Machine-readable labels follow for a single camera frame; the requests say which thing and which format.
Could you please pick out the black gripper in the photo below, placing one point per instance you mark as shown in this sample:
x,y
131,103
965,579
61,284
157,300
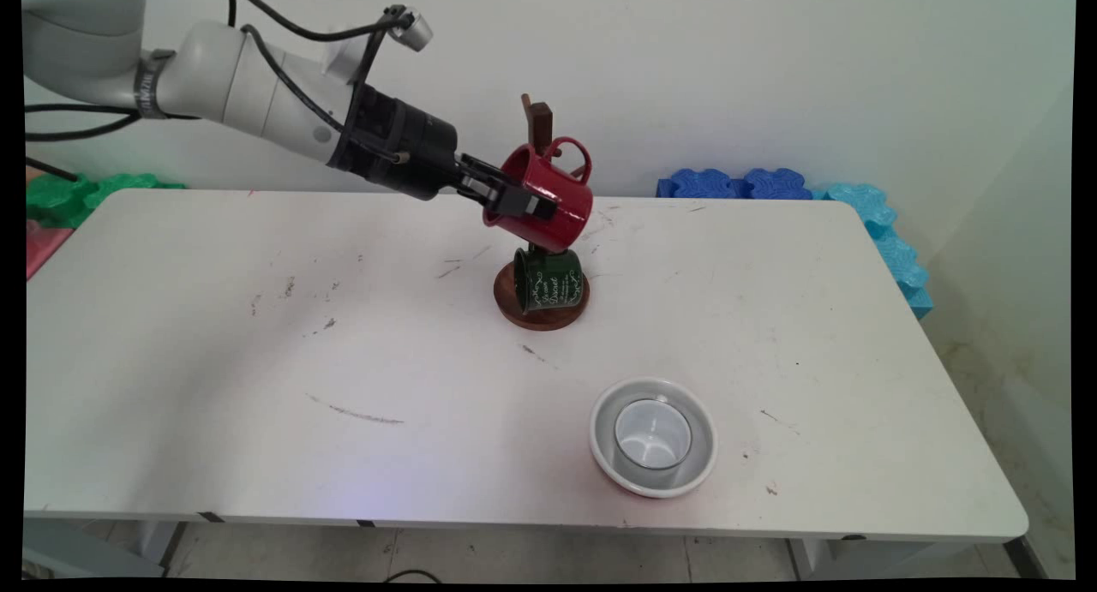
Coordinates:
x,y
403,151

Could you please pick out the red enamel mug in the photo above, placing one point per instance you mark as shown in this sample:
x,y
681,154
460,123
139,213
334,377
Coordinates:
x,y
557,198

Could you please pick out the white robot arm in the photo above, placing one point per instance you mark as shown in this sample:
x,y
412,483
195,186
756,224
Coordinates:
x,y
231,78

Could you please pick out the brown wooden mug tree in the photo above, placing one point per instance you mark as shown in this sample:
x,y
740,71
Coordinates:
x,y
540,125

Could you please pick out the green enamel mug white print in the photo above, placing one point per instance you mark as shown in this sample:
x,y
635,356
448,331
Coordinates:
x,y
548,284

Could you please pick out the dark blue foam mat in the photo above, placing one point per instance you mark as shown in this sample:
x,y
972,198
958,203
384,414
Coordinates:
x,y
728,185

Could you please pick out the white bowl with red rim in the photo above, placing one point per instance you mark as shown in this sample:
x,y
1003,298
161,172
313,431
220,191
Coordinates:
x,y
604,455

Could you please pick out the white cup in bowl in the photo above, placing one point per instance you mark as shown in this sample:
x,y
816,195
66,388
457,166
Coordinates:
x,y
651,433

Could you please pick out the green foam mat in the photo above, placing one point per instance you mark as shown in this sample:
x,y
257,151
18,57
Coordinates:
x,y
103,189

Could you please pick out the light blue foam mat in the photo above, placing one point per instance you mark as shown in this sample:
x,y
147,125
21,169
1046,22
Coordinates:
x,y
896,254

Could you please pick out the red foam mat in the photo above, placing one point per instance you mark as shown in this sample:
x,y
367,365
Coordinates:
x,y
43,245

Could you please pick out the white table leg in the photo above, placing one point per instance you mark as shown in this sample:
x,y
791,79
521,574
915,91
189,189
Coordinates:
x,y
810,558
154,545

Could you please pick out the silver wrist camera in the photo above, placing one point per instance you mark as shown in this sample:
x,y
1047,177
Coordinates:
x,y
416,29

